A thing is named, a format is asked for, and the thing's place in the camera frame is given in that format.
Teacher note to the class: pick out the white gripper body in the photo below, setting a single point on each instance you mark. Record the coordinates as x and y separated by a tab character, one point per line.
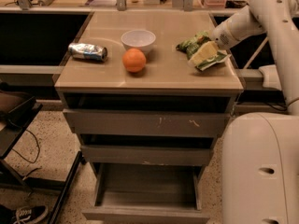
221	36

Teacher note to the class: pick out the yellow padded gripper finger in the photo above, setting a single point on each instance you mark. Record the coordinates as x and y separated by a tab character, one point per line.
206	51

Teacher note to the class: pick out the green jalapeno chip bag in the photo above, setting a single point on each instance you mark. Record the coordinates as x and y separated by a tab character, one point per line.
191	45

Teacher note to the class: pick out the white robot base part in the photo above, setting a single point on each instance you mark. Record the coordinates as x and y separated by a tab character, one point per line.
270	77

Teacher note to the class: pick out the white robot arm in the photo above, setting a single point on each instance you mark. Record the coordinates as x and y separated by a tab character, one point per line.
260	151

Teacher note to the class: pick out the grey drawer cabinet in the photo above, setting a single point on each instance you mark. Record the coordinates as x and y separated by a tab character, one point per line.
166	72

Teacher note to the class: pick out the top grey drawer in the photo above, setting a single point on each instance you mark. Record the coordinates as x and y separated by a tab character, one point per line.
148	115

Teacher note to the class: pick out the grey drawer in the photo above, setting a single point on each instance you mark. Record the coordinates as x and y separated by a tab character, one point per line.
148	115
146	193
148	150

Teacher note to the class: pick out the middle grey drawer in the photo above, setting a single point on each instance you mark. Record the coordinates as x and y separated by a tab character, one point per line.
148	150

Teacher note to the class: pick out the bottom grey drawer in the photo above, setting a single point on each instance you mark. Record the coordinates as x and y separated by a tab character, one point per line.
146	193

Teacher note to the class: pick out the white stick tool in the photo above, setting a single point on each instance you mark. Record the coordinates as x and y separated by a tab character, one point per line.
255	53

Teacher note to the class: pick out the white bowl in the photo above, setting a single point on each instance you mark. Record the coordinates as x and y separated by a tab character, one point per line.
139	39

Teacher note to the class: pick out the orange fruit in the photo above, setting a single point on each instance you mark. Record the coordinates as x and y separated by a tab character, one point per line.
134	60

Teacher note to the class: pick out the crushed silver soda can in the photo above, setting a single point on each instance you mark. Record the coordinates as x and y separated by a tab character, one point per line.
88	51

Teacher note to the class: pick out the black metal cart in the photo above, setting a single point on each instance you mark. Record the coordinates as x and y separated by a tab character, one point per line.
17	111

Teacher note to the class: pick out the black sneaker white laces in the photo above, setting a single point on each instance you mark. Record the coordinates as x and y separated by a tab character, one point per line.
29	215

